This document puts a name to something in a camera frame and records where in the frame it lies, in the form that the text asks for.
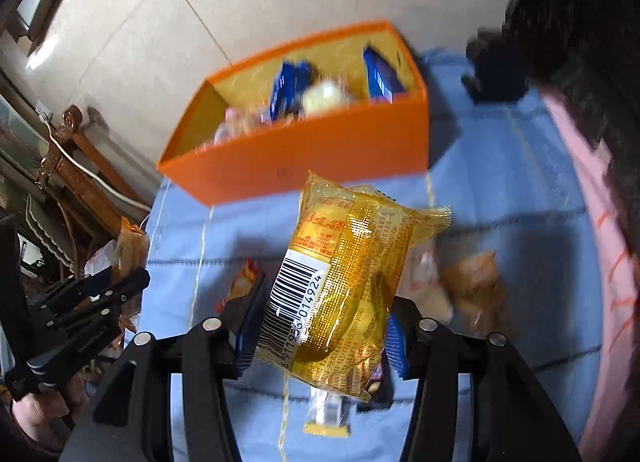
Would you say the blue striped tablecloth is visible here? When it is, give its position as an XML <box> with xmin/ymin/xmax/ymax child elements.
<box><xmin>135</xmin><ymin>47</ymin><xmax>606</xmax><ymax>462</ymax></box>

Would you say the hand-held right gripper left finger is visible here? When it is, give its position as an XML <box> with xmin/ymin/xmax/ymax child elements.
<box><xmin>60</xmin><ymin>272</ymin><xmax>273</xmax><ymax>462</ymax></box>

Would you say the orange cookie packet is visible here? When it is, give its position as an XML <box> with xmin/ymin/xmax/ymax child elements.
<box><xmin>112</xmin><ymin>216</ymin><xmax>151</xmax><ymax>288</ymax></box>

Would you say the white round cake packet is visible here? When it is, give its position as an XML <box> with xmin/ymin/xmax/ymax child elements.
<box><xmin>302</xmin><ymin>80</ymin><xmax>353</xmax><ymax>117</ymax></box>

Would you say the orange cardboard box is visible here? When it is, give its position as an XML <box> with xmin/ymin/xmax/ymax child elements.
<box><xmin>157</xmin><ymin>18</ymin><xmax>431</xmax><ymax>207</ymax></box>

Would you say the clear snack packet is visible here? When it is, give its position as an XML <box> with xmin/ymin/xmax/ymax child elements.
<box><xmin>405</xmin><ymin>242</ymin><xmax>456</xmax><ymax>323</ymax></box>

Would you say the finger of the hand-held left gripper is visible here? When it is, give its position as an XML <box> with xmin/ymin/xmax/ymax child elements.
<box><xmin>77</xmin><ymin>267</ymin><xmax>118</xmax><ymax>293</ymax></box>
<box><xmin>97</xmin><ymin>268</ymin><xmax>152</xmax><ymax>310</ymax></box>

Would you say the pink round cracker packet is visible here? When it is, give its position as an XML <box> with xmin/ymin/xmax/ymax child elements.
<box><xmin>214</xmin><ymin>107</ymin><xmax>271</xmax><ymax>145</ymax></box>

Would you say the white cable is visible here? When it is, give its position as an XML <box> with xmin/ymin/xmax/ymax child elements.
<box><xmin>37</xmin><ymin>115</ymin><xmax>151</xmax><ymax>210</ymax></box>

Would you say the carved wooden chair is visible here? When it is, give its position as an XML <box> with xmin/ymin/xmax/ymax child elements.
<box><xmin>35</xmin><ymin>105</ymin><xmax>153</xmax><ymax>263</ymax></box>

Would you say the dark carved wooden furniture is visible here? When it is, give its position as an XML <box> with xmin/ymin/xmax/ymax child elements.
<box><xmin>465</xmin><ymin>0</ymin><xmax>640</xmax><ymax>253</ymax></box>

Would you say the dark stick snack packet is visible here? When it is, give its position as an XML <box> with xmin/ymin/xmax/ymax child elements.
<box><xmin>304</xmin><ymin>382</ymin><xmax>351</xmax><ymax>439</ymax></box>

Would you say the yellow bread packet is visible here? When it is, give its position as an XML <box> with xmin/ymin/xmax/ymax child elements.
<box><xmin>440</xmin><ymin>251</ymin><xmax>508</xmax><ymax>333</ymax></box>

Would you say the blue snack packet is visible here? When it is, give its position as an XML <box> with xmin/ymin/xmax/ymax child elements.
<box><xmin>269</xmin><ymin>61</ymin><xmax>318</xmax><ymax>122</ymax></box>
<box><xmin>362</xmin><ymin>45</ymin><xmax>406</xmax><ymax>104</ymax></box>

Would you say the pink cloth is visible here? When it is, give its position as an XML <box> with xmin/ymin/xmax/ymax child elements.
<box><xmin>542</xmin><ymin>92</ymin><xmax>640</xmax><ymax>462</ymax></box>

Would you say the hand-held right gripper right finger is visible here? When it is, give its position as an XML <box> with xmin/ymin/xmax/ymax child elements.
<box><xmin>385</xmin><ymin>299</ymin><xmax>583</xmax><ymax>462</ymax></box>

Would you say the small orange cake packet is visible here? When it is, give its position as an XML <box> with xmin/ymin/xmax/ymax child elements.
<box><xmin>220</xmin><ymin>259</ymin><xmax>266</xmax><ymax>313</ymax></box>

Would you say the person's left hand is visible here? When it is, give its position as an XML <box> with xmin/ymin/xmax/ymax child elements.
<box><xmin>7</xmin><ymin>367</ymin><xmax>93</xmax><ymax>448</ymax></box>

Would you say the yellow cake packet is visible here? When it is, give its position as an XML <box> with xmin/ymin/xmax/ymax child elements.
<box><xmin>256</xmin><ymin>169</ymin><xmax>452</xmax><ymax>404</ymax></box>

